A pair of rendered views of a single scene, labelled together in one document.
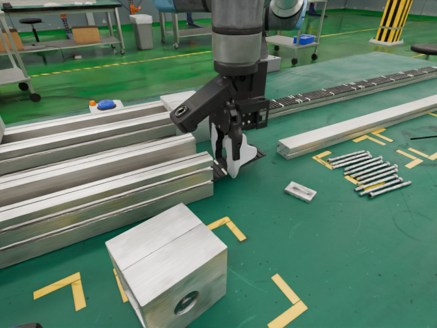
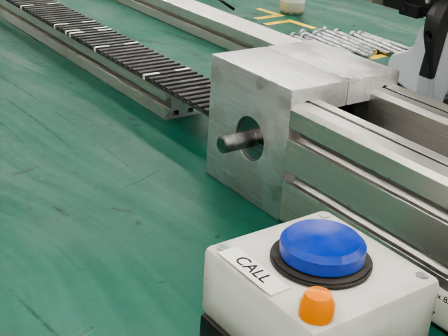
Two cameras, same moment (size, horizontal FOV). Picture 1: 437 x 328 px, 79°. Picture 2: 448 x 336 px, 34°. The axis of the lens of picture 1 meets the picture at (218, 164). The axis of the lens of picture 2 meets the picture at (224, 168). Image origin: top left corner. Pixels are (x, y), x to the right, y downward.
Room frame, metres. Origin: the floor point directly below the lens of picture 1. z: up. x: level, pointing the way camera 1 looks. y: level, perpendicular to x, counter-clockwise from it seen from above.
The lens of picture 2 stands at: (0.73, 0.56, 1.02)
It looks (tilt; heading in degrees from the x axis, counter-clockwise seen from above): 25 degrees down; 261
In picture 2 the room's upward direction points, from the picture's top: 4 degrees clockwise
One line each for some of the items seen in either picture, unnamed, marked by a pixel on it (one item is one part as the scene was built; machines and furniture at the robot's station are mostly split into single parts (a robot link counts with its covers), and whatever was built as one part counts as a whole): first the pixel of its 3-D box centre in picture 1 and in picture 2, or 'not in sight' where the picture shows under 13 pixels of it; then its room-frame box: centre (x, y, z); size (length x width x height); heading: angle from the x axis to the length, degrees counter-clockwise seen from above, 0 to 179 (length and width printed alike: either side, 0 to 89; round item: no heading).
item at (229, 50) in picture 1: (235, 47); not in sight; (0.44, -0.03, 1.02); 0.08 x 0.08 x 0.05
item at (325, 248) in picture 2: (106, 105); (321, 254); (0.64, 0.29, 0.84); 0.04 x 0.04 x 0.02
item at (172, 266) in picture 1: (164, 263); not in sight; (0.19, 0.06, 0.83); 0.11 x 0.10 x 0.10; 39
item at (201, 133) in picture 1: (184, 116); (285, 127); (0.61, 0.09, 0.83); 0.12 x 0.09 x 0.10; 28
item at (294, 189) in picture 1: (300, 192); not in sight; (0.37, -0.15, 0.78); 0.05 x 0.03 x 0.01; 51
